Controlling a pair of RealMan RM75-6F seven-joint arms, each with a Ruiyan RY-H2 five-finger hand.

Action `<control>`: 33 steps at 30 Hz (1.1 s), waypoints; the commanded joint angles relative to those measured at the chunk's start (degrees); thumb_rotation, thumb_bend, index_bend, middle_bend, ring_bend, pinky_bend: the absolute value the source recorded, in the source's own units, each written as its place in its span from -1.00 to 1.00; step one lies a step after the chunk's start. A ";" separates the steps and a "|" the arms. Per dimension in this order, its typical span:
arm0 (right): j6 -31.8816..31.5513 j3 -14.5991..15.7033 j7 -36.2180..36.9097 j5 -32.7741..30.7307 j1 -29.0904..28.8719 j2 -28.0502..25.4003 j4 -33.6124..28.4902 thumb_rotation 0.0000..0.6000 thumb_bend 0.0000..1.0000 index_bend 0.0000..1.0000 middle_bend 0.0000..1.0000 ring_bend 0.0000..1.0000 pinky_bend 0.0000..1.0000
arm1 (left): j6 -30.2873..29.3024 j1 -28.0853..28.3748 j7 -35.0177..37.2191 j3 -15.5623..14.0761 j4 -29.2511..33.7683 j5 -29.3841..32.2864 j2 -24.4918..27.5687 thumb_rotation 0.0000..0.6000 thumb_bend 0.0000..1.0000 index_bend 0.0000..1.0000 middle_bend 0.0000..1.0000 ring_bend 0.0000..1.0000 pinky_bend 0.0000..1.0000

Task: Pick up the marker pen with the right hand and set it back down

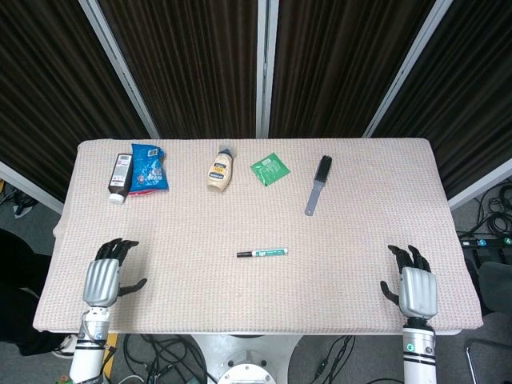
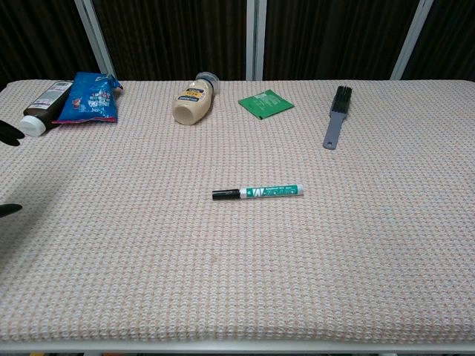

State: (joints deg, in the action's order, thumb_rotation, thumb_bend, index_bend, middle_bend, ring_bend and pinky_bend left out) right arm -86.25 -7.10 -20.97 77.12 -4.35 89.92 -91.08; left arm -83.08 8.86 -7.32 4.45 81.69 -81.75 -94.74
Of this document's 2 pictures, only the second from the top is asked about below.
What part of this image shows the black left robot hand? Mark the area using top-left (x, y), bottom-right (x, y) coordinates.
top-left (0, 119), bottom-right (26, 219)

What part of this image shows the black marker cap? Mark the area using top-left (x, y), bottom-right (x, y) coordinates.
top-left (212, 188), bottom-right (241, 201)

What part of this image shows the green white marker pen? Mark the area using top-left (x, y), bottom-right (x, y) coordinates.
top-left (237, 183), bottom-right (304, 199)

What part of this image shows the dark bottle with white cap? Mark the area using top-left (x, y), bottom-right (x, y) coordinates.
top-left (19, 80), bottom-right (74, 138)

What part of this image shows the blue snack bag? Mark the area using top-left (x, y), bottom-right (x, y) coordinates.
top-left (51, 71), bottom-right (124, 125)

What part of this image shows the beige mayonnaise squeeze bottle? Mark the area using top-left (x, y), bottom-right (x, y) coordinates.
top-left (171, 71), bottom-right (221, 126)

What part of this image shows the dark pleated curtain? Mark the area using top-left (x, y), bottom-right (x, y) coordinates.
top-left (0, 0), bottom-right (475, 92)

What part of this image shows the green foil packet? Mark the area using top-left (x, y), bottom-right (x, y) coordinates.
top-left (237, 88), bottom-right (295, 121)

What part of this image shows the pink white woven tablecloth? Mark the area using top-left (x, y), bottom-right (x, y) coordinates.
top-left (0, 79), bottom-right (475, 344)

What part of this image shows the aluminium frame post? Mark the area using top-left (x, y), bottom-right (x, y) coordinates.
top-left (390, 0), bottom-right (435, 81)
top-left (245, 0), bottom-right (268, 82)
top-left (73, 0), bottom-right (117, 81)

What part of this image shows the white table frame edge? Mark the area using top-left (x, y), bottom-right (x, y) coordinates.
top-left (0, 340), bottom-right (475, 355)

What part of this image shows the grey handled black brush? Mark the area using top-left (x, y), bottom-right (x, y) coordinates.
top-left (322, 85), bottom-right (353, 151)

